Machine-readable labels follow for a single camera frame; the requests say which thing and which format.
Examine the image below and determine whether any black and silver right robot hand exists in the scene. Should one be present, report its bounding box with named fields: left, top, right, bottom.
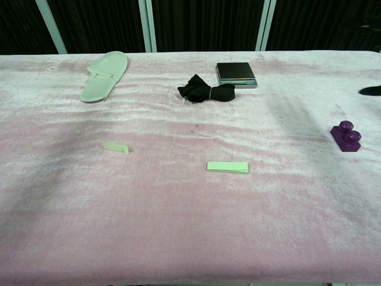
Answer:
left=358, top=86, right=381, bottom=97

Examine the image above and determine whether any black and silver digital scale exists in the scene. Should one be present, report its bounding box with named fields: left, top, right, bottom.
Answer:
left=216, top=62, right=258, bottom=89

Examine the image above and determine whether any green sticky note pad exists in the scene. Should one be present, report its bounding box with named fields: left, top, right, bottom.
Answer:
left=206, top=161, right=250, bottom=175

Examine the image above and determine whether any white disposable slipper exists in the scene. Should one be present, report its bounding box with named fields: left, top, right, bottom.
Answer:
left=79, top=51, right=129, bottom=103

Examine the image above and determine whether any slanted white frame post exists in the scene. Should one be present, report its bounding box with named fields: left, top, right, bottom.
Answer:
left=35, top=0, right=68, bottom=55

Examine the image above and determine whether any purple block with hex bolts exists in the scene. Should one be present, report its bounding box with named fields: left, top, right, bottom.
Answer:
left=330, top=120, right=363, bottom=153

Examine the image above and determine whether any pink velvet tablecloth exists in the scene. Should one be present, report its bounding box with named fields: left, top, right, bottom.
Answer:
left=0, top=50, right=381, bottom=284

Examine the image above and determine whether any black rolled socks bundle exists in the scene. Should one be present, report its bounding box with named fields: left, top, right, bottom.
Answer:
left=177, top=73, right=236, bottom=104

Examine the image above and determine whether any black pleated curtain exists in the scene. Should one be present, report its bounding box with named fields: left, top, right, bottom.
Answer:
left=0, top=0, right=381, bottom=55

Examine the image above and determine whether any small green strip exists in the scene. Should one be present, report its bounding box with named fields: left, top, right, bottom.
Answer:
left=102, top=142, right=130, bottom=156

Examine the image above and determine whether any white double frame post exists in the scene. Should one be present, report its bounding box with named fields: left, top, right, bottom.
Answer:
left=138, top=0, right=158, bottom=53
left=255, top=0, right=277, bottom=51

